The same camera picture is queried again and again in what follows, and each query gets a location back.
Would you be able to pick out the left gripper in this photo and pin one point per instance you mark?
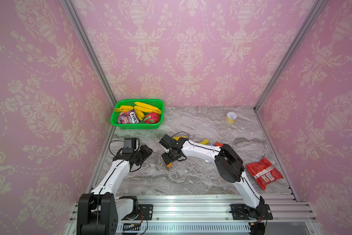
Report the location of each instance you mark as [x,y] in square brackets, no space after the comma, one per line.
[146,151]

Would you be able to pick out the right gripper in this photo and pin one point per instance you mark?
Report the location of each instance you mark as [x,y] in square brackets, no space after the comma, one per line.
[164,162]

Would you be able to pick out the long yellow block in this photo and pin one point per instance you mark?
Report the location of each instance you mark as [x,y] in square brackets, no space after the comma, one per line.
[177,138]

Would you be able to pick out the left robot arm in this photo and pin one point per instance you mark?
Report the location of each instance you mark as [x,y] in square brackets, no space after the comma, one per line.
[99,213]

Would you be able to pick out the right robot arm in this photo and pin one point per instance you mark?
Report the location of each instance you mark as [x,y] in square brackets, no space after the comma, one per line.
[230,167]

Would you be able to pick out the red dragon fruit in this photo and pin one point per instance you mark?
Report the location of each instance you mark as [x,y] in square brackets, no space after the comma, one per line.
[151,118]

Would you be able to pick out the purple snack packet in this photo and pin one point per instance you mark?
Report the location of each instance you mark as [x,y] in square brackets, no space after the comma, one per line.
[128,118]

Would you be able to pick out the lower yellow banana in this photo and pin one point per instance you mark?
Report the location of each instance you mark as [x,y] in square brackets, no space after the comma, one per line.
[139,114]

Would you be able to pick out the upper yellow banana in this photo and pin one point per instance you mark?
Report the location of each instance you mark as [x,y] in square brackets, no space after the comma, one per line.
[146,108]

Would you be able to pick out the small yellow banana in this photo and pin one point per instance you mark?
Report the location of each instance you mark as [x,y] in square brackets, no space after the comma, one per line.
[123,108]

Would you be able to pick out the yellow white can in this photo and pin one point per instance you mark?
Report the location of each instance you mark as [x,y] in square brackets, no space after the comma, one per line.
[231,117]

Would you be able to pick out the red snack bag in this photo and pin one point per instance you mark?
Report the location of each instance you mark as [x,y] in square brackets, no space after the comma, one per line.
[264,172]

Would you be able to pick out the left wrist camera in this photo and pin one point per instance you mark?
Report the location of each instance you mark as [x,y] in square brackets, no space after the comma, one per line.
[131,145]

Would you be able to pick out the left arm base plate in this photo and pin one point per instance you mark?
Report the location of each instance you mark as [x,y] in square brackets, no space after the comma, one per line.
[144,210]

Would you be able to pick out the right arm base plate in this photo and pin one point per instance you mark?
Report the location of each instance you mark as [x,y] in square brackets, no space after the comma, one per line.
[243,212]

